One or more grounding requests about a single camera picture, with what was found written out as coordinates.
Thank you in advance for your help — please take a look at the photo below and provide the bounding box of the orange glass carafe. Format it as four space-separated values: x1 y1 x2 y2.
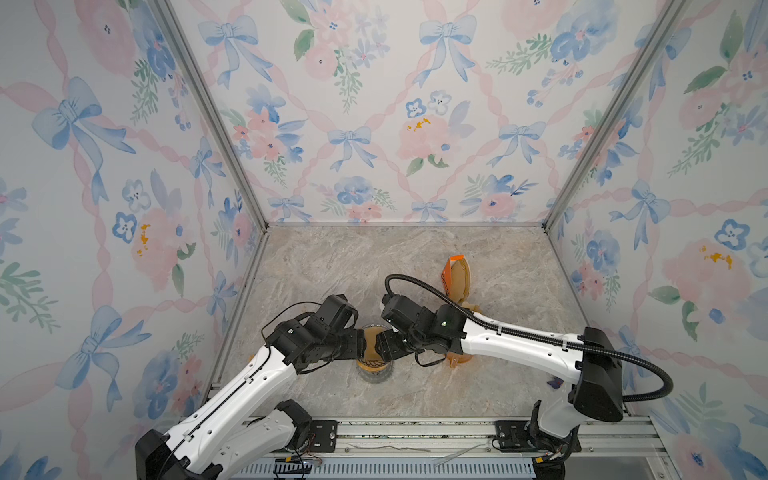
446 352 473 368

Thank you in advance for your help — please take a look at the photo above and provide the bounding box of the wooden ring holder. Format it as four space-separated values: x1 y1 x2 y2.
356 359 390 374

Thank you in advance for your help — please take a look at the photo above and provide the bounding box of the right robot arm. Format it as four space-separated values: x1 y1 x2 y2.
375 294 624 447

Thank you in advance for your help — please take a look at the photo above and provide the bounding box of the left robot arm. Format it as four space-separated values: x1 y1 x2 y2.
135 295 365 479

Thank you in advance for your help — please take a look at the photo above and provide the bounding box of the clear glass carafe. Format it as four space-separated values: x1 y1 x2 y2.
357 369 393 384

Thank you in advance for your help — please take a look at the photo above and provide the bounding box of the aluminium front rail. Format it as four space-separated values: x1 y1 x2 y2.
229 417 682 479

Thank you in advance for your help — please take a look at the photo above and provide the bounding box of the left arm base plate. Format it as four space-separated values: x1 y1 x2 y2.
300 420 339 454

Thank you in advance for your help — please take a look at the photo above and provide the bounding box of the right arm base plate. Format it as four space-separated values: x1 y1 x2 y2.
493 420 582 454

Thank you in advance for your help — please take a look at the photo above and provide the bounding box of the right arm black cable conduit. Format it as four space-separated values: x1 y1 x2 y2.
383 274 674 403

